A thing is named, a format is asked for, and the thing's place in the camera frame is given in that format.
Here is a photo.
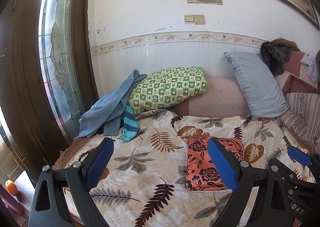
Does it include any striped patterned cushion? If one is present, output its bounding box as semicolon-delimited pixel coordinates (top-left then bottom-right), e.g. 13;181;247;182
274;51;320;154

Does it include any blue cloth garment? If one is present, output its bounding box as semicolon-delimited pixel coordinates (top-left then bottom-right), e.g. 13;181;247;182
79;69;147;139

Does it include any wooden door with leaded glass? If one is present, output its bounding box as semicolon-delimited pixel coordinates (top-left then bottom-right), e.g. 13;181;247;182
0;0;99;192

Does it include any olive jacket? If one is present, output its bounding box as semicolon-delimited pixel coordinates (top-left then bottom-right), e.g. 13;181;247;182
271;38;302;52

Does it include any orange floral blouse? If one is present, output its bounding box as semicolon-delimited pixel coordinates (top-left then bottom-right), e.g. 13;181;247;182
184;136;245;191

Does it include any green checkered pillow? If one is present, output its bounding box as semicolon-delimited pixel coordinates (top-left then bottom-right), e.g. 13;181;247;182
128;66;208;116

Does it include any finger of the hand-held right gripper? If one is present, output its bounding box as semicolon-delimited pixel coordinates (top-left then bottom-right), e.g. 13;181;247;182
287;146;313;167

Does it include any pale crumpled cloth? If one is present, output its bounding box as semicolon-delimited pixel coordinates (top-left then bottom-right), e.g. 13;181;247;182
300;53;319;84

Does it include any pink mattress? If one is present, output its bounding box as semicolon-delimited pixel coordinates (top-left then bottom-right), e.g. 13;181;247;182
174;75;250;118

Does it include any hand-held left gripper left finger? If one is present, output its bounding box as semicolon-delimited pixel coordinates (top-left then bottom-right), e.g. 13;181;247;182
28;137;114;227

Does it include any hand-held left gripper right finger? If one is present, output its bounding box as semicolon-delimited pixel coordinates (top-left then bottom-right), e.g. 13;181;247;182
207;137;293;227

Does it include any dark furry hat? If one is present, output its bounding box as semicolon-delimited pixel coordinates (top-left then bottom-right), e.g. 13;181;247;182
259;41;293;75

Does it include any leaf print blanket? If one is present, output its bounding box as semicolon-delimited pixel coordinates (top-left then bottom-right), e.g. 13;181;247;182
54;109;318;227

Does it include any teal striped garment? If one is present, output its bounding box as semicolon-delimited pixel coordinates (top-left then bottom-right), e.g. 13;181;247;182
120;104;139;142

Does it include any grey-blue pillow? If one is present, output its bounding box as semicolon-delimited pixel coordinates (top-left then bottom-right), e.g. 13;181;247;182
223;51;289;119

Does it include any orange fruit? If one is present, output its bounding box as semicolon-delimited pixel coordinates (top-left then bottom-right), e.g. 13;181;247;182
5;179;18;196

